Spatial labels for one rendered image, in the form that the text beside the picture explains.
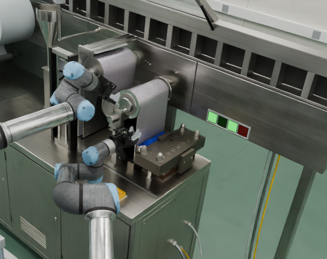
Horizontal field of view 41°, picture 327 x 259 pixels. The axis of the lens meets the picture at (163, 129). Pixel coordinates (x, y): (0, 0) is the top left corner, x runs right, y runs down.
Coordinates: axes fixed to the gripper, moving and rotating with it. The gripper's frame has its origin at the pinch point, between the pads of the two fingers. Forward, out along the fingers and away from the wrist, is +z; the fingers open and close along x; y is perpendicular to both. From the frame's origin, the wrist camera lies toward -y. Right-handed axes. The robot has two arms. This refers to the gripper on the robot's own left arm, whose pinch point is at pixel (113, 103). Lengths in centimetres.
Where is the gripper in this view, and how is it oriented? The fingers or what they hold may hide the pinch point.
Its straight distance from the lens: 202.7
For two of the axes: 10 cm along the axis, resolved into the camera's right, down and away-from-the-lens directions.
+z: 4.1, 2.9, 8.7
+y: 4.9, -8.7, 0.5
